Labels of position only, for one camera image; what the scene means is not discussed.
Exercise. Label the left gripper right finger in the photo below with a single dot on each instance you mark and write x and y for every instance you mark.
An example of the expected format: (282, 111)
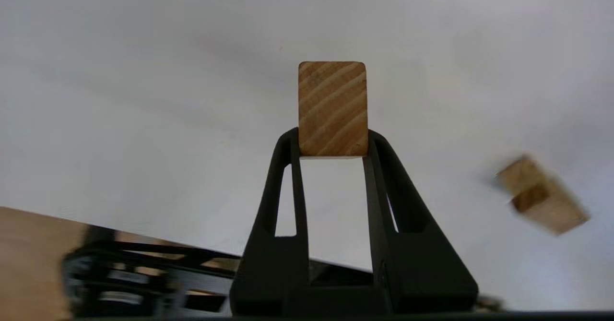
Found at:
(422, 263)

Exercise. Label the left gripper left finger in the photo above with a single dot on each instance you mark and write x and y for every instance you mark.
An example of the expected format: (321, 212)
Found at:
(273, 263)

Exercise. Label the arched wooden building block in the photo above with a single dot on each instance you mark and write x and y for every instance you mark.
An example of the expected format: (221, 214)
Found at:
(520, 172)

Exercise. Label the rectangular wooden building block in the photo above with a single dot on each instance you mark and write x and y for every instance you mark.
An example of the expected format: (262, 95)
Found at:
(556, 210)

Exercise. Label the triangular wooden building block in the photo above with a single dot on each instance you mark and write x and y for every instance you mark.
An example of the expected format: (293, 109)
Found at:
(333, 110)

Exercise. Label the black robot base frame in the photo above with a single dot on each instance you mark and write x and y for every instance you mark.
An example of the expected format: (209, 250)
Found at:
(144, 273)

